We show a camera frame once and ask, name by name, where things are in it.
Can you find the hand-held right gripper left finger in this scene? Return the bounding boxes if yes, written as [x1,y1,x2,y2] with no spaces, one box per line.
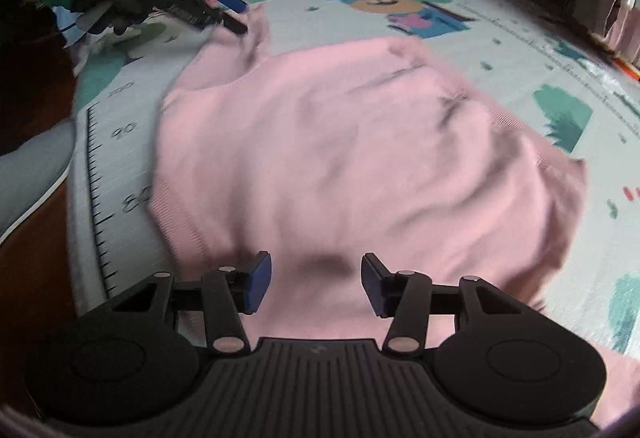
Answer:
[107,251,273,355]

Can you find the small orange item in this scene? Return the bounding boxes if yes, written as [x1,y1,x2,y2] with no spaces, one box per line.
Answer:
[610,56,640,82]

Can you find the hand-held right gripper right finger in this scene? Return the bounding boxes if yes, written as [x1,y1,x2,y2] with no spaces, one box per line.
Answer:
[361,252,533,355]

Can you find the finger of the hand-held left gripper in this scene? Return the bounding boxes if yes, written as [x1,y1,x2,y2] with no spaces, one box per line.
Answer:
[210,0,250,15]
[220,12,249,37]

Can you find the grey slipper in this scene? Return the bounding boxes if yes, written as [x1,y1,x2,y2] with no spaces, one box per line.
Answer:
[0,120,78,243]

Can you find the pink sweater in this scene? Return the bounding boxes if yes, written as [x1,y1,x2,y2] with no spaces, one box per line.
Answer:
[150,2,638,429]

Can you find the printed animal play mat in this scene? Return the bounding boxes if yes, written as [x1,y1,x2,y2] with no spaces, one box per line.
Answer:
[65,0,640,369]

